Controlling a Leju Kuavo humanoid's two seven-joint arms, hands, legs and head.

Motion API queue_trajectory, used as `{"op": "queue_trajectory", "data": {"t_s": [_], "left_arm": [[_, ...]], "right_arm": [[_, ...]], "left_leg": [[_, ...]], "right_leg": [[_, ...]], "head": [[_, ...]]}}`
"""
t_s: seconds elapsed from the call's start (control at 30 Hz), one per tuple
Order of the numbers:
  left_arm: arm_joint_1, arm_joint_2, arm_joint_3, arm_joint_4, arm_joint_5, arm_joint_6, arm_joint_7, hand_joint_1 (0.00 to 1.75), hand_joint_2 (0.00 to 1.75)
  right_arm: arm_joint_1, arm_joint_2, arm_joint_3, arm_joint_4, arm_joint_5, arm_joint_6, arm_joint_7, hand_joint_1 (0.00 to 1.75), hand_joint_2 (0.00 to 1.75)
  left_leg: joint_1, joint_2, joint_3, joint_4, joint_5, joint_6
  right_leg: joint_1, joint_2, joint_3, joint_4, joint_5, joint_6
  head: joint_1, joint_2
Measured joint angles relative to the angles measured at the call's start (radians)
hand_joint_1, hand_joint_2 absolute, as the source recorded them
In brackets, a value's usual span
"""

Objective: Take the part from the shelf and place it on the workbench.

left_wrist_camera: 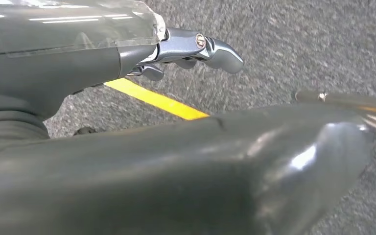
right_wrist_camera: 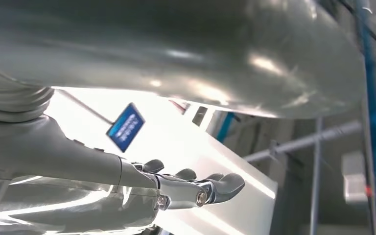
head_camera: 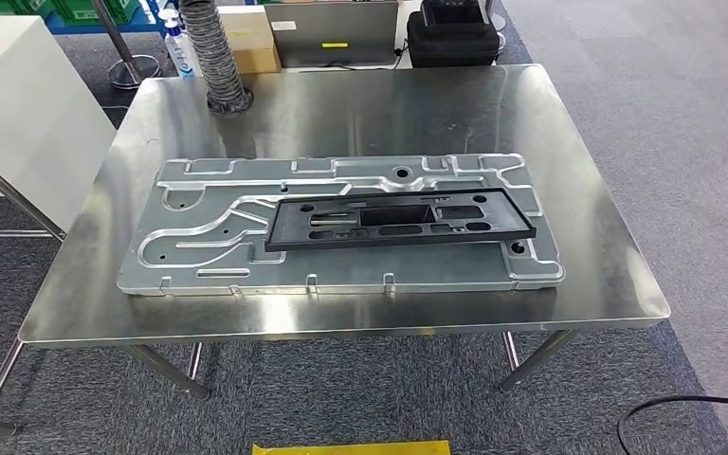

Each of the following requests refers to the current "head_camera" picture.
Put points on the black plastic plate bracket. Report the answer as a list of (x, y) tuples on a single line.
[(508, 220)]

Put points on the stainless steel workbench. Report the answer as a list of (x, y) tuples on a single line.
[(339, 113)]

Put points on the blue crate shelf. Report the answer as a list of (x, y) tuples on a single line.
[(69, 28)]

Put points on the grey metal fixture plate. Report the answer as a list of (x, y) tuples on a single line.
[(339, 270)]

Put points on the black equipment case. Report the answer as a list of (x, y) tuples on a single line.
[(452, 47)]

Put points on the brown cardboard box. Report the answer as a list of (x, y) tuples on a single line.
[(254, 44)]

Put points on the clear spray bottle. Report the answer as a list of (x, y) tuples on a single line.
[(179, 53)]

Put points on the chrome stanchion post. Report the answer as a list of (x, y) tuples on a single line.
[(135, 72)]

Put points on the white pedestal block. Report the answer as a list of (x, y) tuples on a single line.
[(37, 113)]

